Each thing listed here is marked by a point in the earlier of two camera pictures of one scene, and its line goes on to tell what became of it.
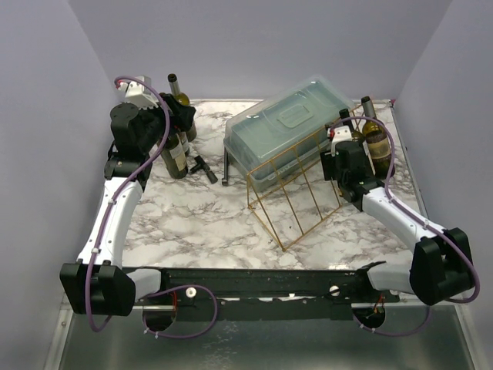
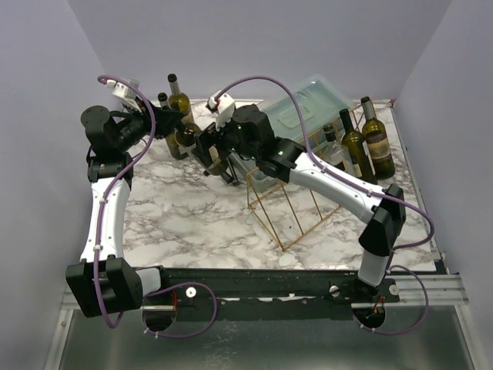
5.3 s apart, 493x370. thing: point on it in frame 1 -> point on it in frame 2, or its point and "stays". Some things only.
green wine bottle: (175, 157) -> (183, 138)
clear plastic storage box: (280, 138) stays
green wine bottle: (183, 98) stays
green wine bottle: (377, 142) stays
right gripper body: (327, 166) -> (204, 142)
